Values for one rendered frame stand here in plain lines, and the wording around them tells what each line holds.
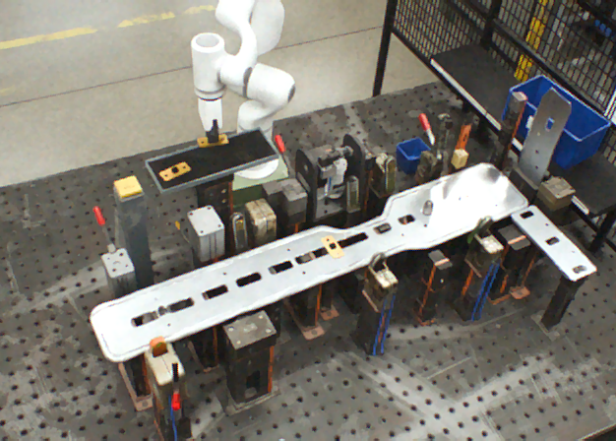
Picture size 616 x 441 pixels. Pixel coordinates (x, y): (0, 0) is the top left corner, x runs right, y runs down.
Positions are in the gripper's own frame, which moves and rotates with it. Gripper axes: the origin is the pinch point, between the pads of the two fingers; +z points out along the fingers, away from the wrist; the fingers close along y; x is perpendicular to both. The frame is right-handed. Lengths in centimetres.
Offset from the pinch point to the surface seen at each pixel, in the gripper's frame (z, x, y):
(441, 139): 12, 72, 6
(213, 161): 8.3, -0.7, 2.7
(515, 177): 27, 98, 14
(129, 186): 8.2, -25.5, 7.0
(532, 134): 10, 100, 13
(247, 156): 8.4, 9.7, 2.6
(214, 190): 17.5, -1.3, 5.3
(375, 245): 24, 41, 33
